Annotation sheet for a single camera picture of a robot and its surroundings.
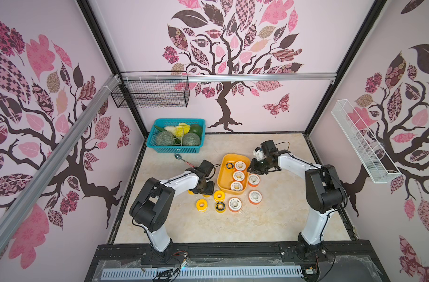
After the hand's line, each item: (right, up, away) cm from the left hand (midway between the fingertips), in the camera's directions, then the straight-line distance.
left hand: (206, 193), depth 92 cm
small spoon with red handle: (-18, +19, +15) cm, 30 cm away
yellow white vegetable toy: (-19, +35, +18) cm, 44 cm away
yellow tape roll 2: (0, -6, -6) cm, 9 cm away
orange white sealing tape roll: (+19, +14, +9) cm, 25 cm away
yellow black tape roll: (+13, +14, +9) cm, 21 cm away
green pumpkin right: (-10, +30, +11) cm, 33 cm away
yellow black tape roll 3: (+8, -6, -5) cm, 11 cm away
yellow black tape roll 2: (0, -1, -2) cm, 3 cm away
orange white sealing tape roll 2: (+18, +9, +5) cm, 21 cm away
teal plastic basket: (-36, +33, +16) cm, 51 cm away
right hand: (+24, +12, +2) cm, 27 cm away
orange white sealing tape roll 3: (+16, +4, +1) cm, 17 cm away
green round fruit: (-8, +37, +18) cm, 42 cm away
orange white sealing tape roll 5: (+15, -5, -5) cm, 16 cm away
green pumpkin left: (-26, +30, +11) cm, 41 cm away
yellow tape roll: (+7, +1, -2) cm, 8 cm away
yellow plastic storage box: (+15, +10, +6) cm, 19 cm away
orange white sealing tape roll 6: (+26, -1, -2) cm, 26 cm away
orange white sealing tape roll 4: (+27, +7, +3) cm, 28 cm away
